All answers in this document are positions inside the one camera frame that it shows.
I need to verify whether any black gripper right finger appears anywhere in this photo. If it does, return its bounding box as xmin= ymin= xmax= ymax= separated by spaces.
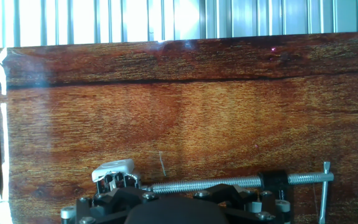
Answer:
xmin=193 ymin=183 xmax=292 ymax=224

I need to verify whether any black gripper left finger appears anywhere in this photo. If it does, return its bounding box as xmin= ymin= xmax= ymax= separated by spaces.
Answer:
xmin=60 ymin=185 xmax=158 ymax=224

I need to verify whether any black and white pencil sharpener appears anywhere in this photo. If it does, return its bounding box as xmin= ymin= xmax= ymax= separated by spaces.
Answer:
xmin=91 ymin=158 xmax=142 ymax=195

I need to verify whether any black C-clamp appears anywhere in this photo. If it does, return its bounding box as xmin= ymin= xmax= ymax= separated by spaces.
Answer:
xmin=140 ymin=161 xmax=335 ymax=224

